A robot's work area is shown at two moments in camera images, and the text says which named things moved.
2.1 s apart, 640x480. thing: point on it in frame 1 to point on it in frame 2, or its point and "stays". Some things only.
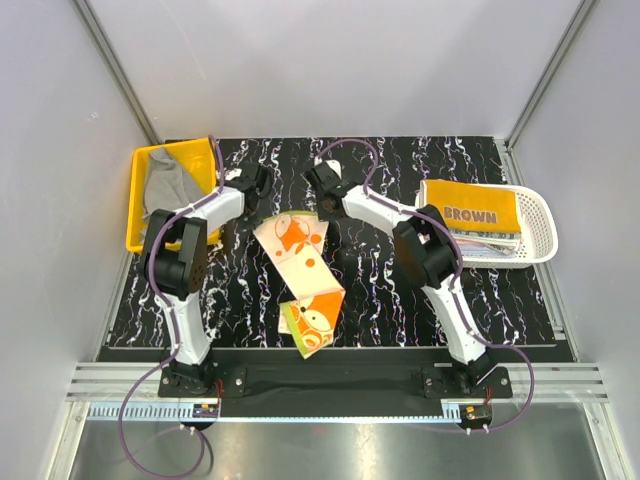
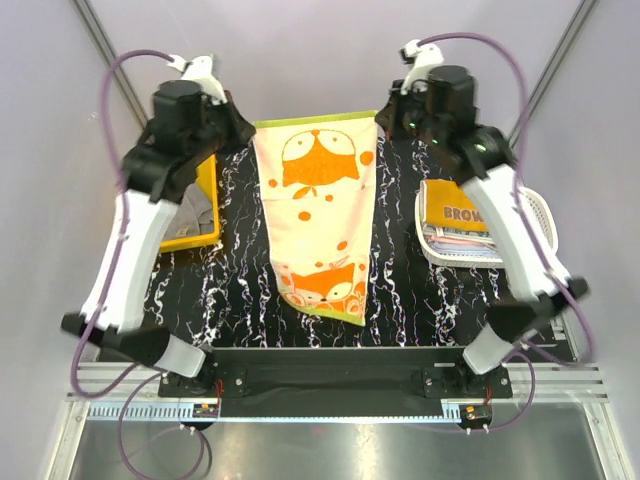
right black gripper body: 324,216 to 408,118
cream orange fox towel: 292,242 to 318,173
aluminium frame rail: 115,381 stays
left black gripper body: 250,215 to 222,133
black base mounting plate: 341,384 stays
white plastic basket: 539,232 stays
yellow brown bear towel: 473,206 stays
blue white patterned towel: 487,243 stays
